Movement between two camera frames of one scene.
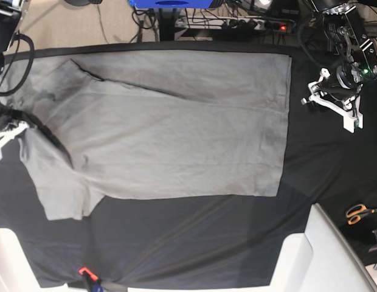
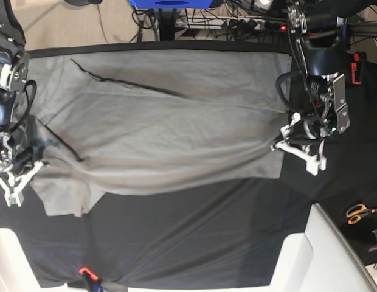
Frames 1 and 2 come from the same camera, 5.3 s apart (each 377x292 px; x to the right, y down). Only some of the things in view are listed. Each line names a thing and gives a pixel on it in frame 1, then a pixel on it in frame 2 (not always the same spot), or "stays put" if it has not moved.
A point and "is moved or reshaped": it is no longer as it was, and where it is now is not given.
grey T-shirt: x=160 y=125 is moved or reshaped
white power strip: x=232 y=22 stays put
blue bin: x=171 y=3 stays put
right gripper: x=347 y=83 → x=311 y=128
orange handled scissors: x=354 y=212 stays put
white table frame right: x=321 y=260 stays put
